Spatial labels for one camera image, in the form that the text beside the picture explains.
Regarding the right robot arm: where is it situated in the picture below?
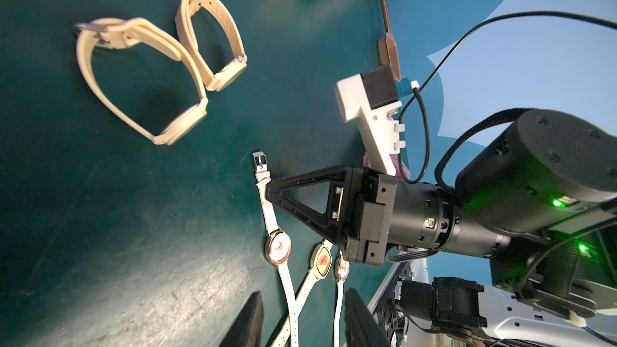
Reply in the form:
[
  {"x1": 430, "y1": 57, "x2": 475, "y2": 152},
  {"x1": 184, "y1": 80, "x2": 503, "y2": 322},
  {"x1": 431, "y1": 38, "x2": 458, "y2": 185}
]
[{"x1": 265, "y1": 109, "x2": 616, "y2": 318}]

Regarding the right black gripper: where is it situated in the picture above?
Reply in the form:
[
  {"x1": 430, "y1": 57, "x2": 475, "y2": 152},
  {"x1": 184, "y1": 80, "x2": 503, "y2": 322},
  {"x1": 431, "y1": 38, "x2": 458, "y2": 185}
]
[{"x1": 265, "y1": 166, "x2": 398, "y2": 267}]

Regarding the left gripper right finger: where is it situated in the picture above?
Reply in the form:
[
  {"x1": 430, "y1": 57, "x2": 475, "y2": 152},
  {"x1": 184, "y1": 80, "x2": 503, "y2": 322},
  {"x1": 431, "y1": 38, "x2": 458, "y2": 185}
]
[{"x1": 344, "y1": 289, "x2": 390, "y2": 347}]

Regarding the pink cloth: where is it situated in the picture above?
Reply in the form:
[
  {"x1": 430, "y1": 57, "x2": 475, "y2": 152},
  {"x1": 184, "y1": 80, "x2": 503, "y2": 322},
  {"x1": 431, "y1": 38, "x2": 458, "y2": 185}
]
[{"x1": 362, "y1": 154, "x2": 411, "y2": 179}]

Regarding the brown litter scoop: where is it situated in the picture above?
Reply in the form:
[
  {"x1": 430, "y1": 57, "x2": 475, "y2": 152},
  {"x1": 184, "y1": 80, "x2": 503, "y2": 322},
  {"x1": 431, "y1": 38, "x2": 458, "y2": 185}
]
[{"x1": 377, "y1": 0, "x2": 403, "y2": 82}]

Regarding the black camera cable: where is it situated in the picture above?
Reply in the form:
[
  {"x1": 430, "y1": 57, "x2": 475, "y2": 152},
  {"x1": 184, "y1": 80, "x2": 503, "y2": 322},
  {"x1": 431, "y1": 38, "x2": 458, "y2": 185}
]
[{"x1": 396, "y1": 10, "x2": 617, "y2": 185}]

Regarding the cream looped watch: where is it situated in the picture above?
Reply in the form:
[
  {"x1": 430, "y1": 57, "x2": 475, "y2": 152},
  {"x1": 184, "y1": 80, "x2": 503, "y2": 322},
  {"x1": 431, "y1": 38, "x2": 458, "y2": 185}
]
[
  {"x1": 75, "y1": 18, "x2": 210, "y2": 153},
  {"x1": 175, "y1": 0, "x2": 247, "y2": 92}
]

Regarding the gold strap watch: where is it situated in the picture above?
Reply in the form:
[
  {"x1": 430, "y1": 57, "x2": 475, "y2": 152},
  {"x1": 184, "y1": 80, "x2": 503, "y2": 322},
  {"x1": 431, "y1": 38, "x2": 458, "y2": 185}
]
[{"x1": 271, "y1": 239, "x2": 333, "y2": 346}]

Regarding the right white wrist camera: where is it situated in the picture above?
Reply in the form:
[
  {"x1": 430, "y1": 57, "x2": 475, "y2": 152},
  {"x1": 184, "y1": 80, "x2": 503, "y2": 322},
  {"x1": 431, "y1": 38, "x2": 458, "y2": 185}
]
[{"x1": 335, "y1": 65, "x2": 419, "y2": 165}]

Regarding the white strap watch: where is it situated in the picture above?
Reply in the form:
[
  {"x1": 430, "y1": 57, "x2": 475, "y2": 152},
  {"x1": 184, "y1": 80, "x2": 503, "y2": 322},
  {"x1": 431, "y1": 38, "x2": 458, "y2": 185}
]
[
  {"x1": 333, "y1": 251, "x2": 350, "y2": 347},
  {"x1": 252, "y1": 151, "x2": 299, "y2": 346}
]

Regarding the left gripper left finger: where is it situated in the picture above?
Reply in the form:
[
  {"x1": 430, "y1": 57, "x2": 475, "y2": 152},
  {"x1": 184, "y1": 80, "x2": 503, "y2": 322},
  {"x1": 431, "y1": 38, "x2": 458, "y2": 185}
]
[{"x1": 219, "y1": 292, "x2": 264, "y2": 347}]

